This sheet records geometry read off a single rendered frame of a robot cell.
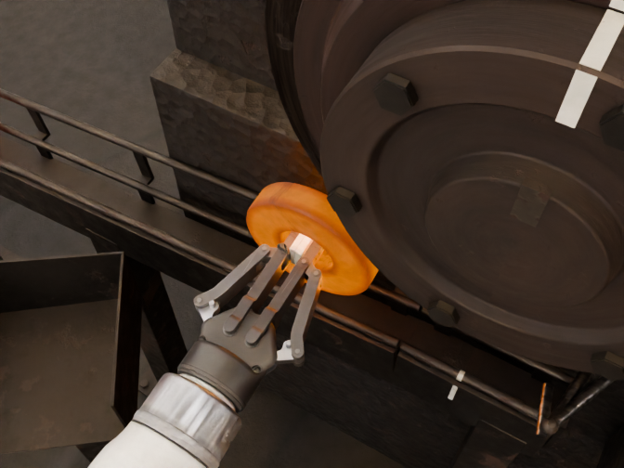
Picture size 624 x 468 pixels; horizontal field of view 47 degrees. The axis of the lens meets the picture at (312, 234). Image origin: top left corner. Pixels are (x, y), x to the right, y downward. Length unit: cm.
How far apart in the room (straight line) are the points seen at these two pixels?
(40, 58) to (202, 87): 149
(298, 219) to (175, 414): 23
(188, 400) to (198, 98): 38
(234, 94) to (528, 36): 54
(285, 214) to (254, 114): 16
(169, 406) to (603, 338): 36
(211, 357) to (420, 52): 39
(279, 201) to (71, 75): 158
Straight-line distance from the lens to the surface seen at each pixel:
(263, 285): 73
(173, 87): 89
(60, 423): 99
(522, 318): 54
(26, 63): 234
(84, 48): 233
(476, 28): 38
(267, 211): 75
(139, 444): 66
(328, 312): 88
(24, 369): 104
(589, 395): 67
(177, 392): 66
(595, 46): 37
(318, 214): 71
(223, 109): 86
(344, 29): 47
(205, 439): 66
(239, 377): 68
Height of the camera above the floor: 148
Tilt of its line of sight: 56 degrees down
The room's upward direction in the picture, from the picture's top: straight up
